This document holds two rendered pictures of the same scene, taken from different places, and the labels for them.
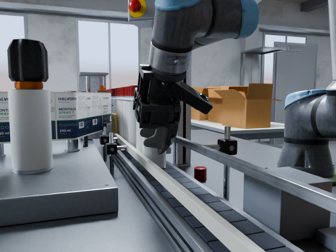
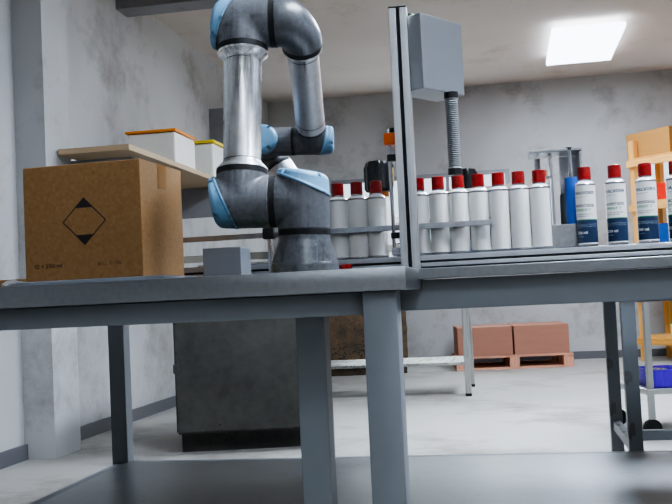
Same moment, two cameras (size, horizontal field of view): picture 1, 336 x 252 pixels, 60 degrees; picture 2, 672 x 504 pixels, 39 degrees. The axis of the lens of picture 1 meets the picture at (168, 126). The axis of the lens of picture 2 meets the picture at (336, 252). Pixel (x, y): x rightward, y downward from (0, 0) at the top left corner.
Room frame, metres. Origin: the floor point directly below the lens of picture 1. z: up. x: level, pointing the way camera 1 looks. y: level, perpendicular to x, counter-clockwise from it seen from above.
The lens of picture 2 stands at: (1.87, -2.21, 0.78)
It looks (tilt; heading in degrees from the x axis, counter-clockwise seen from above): 3 degrees up; 118
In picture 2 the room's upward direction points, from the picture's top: 3 degrees counter-clockwise
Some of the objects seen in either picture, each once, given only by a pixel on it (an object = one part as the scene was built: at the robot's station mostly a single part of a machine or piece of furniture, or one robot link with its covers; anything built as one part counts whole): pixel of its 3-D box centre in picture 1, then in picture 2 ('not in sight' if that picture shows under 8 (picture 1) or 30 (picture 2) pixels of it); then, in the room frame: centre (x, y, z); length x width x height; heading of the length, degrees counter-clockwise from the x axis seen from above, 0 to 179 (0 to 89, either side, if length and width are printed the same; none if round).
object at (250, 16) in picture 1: (220, 19); (270, 141); (0.57, -0.10, 1.20); 0.11 x 0.11 x 0.08; 25
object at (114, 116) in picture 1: (113, 125); not in sight; (1.11, 0.21, 0.94); 0.10 x 0.01 x 0.09; 19
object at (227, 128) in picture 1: (217, 169); (271, 250); (0.55, -0.10, 0.91); 0.07 x 0.03 x 0.17; 109
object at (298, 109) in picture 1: (308, 113); (300, 199); (0.82, -0.40, 1.00); 0.13 x 0.12 x 0.14; 25
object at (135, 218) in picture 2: not in sight; (106, 224); (0.30, -0.44, 0.99); 0.30 x 0.24 x 0.27; 14
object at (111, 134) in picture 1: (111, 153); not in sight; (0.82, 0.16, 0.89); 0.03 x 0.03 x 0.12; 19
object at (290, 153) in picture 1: (305, 154); (304, 251); (0.82, -0.40, 0.89); 0.15 x 0.15 x 0.10
